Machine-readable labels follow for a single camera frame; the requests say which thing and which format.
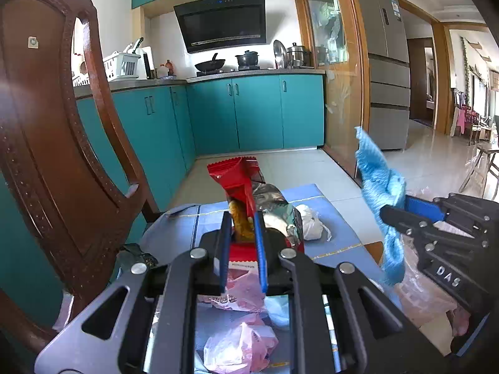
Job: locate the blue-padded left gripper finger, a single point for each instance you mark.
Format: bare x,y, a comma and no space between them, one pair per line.
222,251

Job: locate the red snack wrapper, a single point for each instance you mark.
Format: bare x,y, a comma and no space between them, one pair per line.
248,193

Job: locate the dark green foil wrapper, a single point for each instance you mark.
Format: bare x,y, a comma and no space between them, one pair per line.
132,259

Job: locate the brown wooden chair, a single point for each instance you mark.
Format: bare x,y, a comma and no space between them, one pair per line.
77,214

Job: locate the white dish rack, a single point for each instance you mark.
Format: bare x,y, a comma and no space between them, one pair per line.
121,65

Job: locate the pink plastic bag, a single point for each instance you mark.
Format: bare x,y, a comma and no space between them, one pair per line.
242,345

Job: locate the silver refrigerator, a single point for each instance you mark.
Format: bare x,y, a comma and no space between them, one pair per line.
388,56

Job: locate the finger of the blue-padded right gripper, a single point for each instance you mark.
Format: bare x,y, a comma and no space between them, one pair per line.
260,242

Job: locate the black cooking pot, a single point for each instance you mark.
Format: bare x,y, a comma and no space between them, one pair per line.
248,59

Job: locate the blue cloth rag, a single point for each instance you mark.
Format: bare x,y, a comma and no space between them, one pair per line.
382,185

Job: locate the white crumpled plastic bag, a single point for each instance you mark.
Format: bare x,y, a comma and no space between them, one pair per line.
313,228

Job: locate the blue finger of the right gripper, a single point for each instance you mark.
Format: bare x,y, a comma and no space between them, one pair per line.
423,208

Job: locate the clear trash bag liner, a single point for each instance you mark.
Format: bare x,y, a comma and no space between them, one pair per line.
422,300

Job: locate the glass sliding door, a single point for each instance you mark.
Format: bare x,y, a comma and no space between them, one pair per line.
334,32

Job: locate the teal lower kitchen cabinets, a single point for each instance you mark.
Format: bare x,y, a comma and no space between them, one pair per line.
168,126

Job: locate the blue table cloth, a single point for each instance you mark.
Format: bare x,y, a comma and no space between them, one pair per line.
181,229

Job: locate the black wok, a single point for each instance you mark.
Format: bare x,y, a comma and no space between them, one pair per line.
212,65

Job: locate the steel stock pot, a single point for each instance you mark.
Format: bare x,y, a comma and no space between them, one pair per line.
298,56

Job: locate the black range hood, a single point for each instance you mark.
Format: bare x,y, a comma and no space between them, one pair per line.
212,24

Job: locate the steel pot lid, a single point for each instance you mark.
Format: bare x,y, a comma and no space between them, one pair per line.
280,54

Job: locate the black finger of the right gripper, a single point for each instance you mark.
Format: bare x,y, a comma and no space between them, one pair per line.
410,224

